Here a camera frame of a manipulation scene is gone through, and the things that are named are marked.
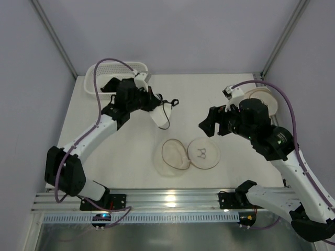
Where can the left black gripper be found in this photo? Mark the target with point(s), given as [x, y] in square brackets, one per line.
[147, 98]

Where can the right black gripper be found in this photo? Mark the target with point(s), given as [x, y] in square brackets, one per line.
[221, 122]

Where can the white bra with black straps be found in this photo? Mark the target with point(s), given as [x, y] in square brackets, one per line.
[162, 112]

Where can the white mesh laundry bag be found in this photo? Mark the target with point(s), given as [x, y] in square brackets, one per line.
[172, 158]

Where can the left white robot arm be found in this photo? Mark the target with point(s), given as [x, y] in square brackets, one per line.
[64, 165]

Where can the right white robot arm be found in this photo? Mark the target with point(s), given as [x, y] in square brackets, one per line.
[311, 215]

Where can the black bra in basket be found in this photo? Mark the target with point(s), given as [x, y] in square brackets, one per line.
[108, 85]

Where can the white plastic basket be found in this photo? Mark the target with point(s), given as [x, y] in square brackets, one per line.
[104, 73]

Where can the right controller board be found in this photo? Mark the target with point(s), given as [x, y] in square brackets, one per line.
[247, 220]

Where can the controller board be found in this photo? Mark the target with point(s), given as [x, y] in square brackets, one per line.
[99, 221]
[247, 220]

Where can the left controller board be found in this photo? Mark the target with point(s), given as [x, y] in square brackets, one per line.
[99, 221]

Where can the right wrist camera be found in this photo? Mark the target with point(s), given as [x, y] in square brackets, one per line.
[234, 96]

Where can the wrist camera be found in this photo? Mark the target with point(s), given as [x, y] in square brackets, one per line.
[141, 80]
[234, 96]

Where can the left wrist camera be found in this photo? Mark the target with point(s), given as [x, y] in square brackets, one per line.
[141, 80]

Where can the right aluminium side rail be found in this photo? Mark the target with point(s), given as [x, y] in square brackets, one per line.
[291, 166]

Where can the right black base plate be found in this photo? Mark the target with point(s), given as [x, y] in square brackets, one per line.
[235, 200]

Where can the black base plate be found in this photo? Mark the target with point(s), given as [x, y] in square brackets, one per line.
[115, 202]
[235, 200]

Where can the aluminium front rail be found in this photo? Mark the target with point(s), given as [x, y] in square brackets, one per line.
[163, 199]

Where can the slotted grey cable duct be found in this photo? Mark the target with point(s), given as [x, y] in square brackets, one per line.
[142, 217]

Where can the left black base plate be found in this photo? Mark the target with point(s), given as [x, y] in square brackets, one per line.
[115, 202]

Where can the right aluminium frame post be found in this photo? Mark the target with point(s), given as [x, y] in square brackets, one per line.
[285, 35]

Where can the aluminium frame post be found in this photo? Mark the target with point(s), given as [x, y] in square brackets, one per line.
[41, 14]
[285, 35]

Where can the left aluminium frame post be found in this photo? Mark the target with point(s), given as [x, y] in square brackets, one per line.
[41, 14]

